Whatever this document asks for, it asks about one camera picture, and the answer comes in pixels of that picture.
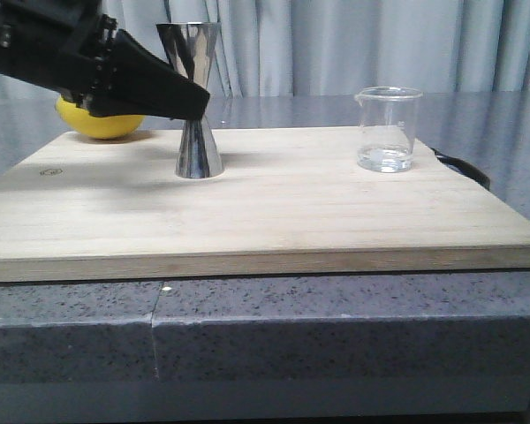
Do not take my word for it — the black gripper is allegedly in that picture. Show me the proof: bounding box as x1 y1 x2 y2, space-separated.
0 1 210 120

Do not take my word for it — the steel double jigger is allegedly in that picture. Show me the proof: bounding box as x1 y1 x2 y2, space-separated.
156 22 223 179

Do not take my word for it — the clear glass beaker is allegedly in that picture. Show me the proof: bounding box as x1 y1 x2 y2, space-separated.
355 87 423 173

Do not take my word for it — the yellow lemon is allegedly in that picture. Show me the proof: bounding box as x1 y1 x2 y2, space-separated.
55 96 145 140

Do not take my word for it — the grey curtain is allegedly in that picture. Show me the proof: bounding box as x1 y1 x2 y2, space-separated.
0 0 530 101

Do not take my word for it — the light wooden cutting board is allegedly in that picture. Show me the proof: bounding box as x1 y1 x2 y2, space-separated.
0 127 530 283

